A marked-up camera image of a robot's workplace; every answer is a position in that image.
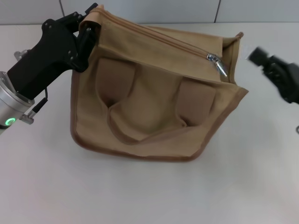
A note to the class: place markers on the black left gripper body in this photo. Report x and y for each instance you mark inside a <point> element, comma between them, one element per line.
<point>49,58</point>

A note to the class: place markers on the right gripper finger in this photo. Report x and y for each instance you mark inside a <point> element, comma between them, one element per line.
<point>268,68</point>
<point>268,57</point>

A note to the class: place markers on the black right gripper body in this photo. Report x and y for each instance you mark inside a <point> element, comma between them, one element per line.
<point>292,84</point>

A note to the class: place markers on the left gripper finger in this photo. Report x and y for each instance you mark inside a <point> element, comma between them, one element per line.
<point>87,42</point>
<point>72,21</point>

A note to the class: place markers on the silver metal zipper pull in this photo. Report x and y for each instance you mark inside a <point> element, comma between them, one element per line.
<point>220,66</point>

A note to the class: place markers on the khaki canvas food bag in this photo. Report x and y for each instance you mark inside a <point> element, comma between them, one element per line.
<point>151,100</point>

